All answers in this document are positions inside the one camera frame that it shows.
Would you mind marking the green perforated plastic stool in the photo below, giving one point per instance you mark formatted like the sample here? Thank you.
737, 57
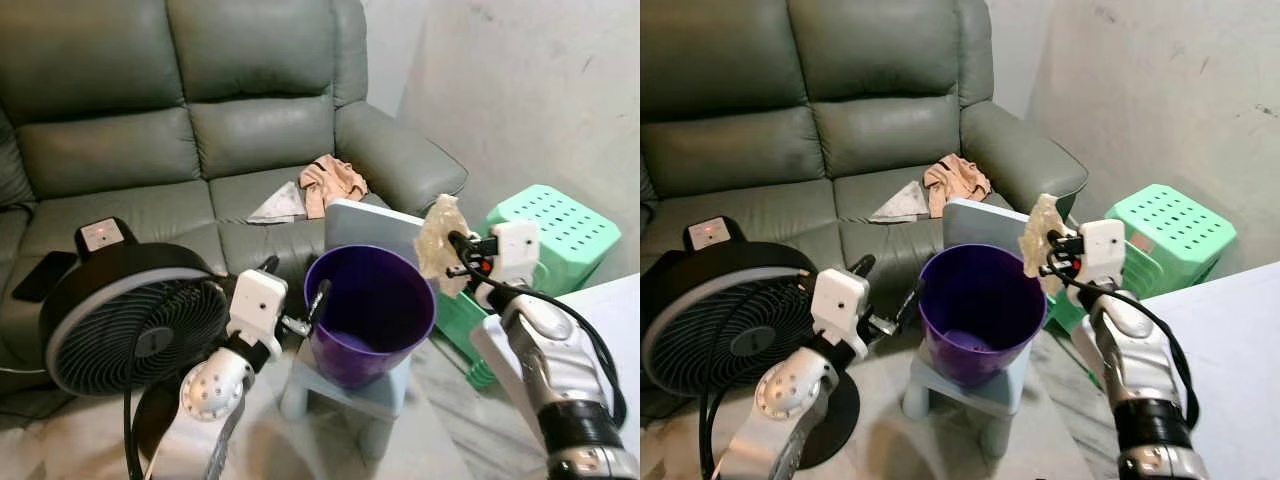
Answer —
1175, 225
560, 225

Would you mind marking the black phone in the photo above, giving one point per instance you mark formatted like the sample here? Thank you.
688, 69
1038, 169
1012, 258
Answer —
42, 276

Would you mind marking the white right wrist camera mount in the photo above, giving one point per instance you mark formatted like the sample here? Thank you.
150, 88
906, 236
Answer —
1103, 250
515, 250

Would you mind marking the grey-blue flat panel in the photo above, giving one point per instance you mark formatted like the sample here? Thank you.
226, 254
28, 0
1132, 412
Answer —
370, 228
985, 225

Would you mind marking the grey triangular folded cloth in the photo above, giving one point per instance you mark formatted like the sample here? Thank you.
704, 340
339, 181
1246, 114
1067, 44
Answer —
280, 207
903, 206

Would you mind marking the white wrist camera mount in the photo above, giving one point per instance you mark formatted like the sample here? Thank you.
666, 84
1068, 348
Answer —
1103, 250
257, 303
840, 303
515, 250

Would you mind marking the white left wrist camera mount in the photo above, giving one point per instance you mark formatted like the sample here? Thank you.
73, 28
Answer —
257, 303
840, 303

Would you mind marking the pale blue plastic stool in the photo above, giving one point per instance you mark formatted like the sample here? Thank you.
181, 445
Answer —
372, 398
985, 400

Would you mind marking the grey-green leather sofa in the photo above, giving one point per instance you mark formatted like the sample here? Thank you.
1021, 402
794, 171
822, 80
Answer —
740, 140
110, 140

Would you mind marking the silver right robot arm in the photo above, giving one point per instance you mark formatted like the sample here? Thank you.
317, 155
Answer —
1140, 370
560, 370

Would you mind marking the black round floor fan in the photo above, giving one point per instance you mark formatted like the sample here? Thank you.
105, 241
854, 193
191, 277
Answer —
700, 330
110, 320

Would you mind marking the beige trash wad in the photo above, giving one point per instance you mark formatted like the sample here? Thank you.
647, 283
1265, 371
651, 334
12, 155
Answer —
1040, 225
438, 235

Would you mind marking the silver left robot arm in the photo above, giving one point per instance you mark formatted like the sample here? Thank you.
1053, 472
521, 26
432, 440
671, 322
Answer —
210, 390
790, 395

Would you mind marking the peach crumpled cloth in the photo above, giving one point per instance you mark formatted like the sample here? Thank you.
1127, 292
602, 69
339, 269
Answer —
335, 182
957, 180

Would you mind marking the purple plastic rubbish bin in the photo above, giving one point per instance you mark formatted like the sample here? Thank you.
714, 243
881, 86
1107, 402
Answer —
985, 300
372, 300

